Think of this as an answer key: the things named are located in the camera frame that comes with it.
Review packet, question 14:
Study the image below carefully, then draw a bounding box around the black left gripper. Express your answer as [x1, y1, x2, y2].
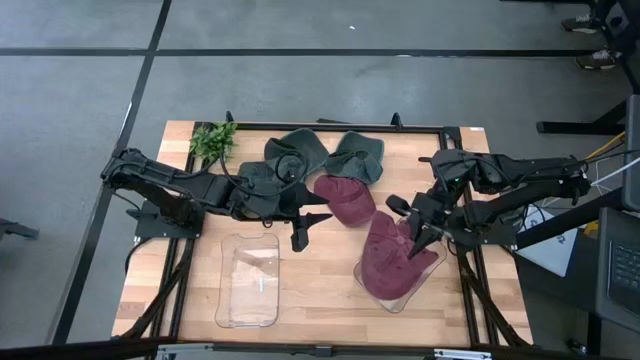
[232, 182, 334, 231]

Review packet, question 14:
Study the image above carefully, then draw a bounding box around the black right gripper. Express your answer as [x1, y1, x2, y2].
[407, 192, 454, 259]

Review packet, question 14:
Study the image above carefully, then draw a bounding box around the clear plastic bin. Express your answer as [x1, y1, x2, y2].
[352, 214, 449, 315]
[214, 232, 281, 330]

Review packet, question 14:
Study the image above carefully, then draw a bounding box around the artificial leafy green plant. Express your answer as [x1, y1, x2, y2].
[188, 120, 239, 164]

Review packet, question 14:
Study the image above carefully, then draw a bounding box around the white box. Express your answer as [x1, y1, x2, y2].
[514, 205, 581, 279]

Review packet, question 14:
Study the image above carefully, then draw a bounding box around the black diagonal desk beam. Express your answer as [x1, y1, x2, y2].
[514, 187, 626, 251]

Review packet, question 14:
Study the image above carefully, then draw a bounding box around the black stand base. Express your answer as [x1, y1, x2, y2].
[536, 98, 629, 136]

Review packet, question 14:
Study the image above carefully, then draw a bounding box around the dark laptop keyboard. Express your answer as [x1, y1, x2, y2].
[595, 206, 640, 335]

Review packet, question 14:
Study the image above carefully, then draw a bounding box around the grey monitor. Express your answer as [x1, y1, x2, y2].
[622, 93, 640, 212]

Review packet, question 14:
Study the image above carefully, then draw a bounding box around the person's shoe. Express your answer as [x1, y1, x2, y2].
[575, 47, 619, 72]
[560, 13, 600, 35]

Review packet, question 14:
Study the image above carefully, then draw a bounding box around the black aluminium crossbeam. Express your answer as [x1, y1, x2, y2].
[0, 335, 640, 360]

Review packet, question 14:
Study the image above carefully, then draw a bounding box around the black furniture foot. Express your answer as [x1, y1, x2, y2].
[0, 217, 40, 242]

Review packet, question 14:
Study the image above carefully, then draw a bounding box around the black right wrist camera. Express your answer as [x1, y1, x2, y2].
[385, 194, 412, 218]

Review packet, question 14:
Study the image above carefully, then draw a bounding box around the black aluminium table frame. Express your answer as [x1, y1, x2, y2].
[119, 110, 532, 351]

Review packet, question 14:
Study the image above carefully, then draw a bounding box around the yellow cable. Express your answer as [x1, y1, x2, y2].
[583, 130, 627, 161]

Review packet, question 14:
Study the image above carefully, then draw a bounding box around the white cable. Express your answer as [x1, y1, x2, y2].
[542, 155, 640, 207]

